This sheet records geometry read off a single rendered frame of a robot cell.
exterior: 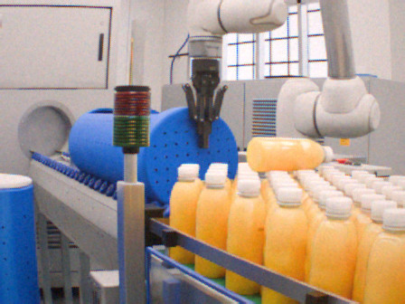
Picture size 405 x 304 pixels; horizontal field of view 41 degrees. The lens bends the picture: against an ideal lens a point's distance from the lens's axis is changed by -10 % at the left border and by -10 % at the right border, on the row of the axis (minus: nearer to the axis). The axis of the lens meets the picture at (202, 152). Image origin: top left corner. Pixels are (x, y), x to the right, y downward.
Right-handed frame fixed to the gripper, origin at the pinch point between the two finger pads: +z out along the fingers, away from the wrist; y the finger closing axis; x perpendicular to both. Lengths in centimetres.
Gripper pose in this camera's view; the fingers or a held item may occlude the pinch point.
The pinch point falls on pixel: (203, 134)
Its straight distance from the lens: 158.2
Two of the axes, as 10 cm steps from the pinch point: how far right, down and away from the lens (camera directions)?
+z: -0.2, 10.0, 0.6
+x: -4.5, -0.6, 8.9
